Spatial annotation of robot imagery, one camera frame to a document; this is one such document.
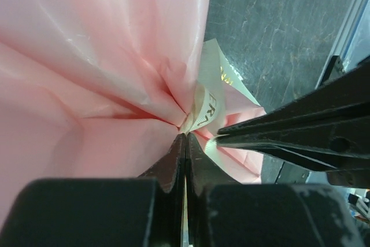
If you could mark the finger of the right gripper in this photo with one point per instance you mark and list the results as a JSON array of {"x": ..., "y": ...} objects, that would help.
[
  {"x": 340, "y": 169},
  {"x": 344, "y": 98}
]

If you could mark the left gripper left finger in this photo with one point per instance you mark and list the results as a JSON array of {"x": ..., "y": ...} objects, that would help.
[{"x": 142, "y": 211}]

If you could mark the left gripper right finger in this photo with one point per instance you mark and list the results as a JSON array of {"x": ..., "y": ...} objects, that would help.
[{"x": 223, "y": 212}]

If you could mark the cream ribbon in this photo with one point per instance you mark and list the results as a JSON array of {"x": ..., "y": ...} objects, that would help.
[{"x": 220, "y": 100}]

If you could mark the pink wrapping paper sheet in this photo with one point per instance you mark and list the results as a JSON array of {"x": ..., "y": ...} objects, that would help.
[{"x": 97, "y": 88}]

